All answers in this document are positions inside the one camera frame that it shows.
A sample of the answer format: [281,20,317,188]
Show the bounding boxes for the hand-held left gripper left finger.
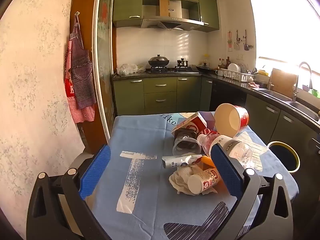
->
[26,144,112,240]

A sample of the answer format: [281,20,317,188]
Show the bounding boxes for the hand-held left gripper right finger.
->
[210,144,294,240]

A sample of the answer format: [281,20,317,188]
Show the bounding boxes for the orange foam mesh sleeve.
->
[200,156,216,173]

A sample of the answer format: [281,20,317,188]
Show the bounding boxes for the white supplement bottle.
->
[187,167,222,194]

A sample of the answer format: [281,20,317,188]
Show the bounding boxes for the clear plastic water bottle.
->
[197,134,253,166]

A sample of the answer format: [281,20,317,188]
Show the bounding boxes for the red drink can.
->
[199,128,218,137]

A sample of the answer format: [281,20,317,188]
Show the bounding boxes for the white paper towel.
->
[169,165,218,195]

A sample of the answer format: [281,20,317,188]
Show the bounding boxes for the clear plastic cup brown lid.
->
[172,128,202,157]

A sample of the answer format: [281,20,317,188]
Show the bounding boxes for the white squeeze tube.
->
[162,154,202,168]

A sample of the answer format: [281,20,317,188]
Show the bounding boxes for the red and white paper bowl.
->
[214,103,250,137]

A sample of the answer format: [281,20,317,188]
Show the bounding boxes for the small purple box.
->
[199,112,216,130]

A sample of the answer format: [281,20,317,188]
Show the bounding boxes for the red and white carton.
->
[171,112,208,137]

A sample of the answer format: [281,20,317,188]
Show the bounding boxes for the yellow-rimmed dark blue bin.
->
[267,141,300,173]

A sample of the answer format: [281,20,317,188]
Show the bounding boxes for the blue star-print tablecloth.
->
[84,111,299,240]

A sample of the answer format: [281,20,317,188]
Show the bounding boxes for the dark built-in appliance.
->
[210,80,248,112]

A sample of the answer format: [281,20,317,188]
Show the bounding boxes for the purple checked apron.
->
[69,14,97,110]

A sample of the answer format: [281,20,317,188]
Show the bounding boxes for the white dish rack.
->
[220,68,254,82]

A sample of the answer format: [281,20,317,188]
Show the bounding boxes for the green base cabinets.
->
[112,76,320,155]

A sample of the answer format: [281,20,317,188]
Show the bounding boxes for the steel kitchen sink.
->
[257,87,320,122]

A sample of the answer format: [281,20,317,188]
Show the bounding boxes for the black frying pan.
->
[196,64,215,74]

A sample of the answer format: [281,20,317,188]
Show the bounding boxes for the wooden cutting board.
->
[270,68,298,98]

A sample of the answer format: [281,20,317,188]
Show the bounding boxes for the clear plastic bag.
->
[117,64,139,76]

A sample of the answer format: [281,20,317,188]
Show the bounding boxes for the group of condiment bottles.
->
[217,57,232,70]

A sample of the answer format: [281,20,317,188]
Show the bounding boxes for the steel kitchen faucet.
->
[292,62,313,102]

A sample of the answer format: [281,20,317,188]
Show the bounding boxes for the black gas stove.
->
[146,66,199,74]

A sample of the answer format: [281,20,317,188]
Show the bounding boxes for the frosted glass sliding door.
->
[92,0,117,135]

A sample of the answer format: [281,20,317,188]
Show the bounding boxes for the black lidded wok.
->
[148,54,170,68]

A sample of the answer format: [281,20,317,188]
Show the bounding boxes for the bright window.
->
[249,0,320,80]

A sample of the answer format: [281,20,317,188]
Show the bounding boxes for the steel range hood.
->
[140,0,204,30]

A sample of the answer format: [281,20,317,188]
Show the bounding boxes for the brown cardboard box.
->
[159,0,172,17]

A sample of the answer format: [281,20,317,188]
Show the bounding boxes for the green wall cabinets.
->
[112,0,220,33]

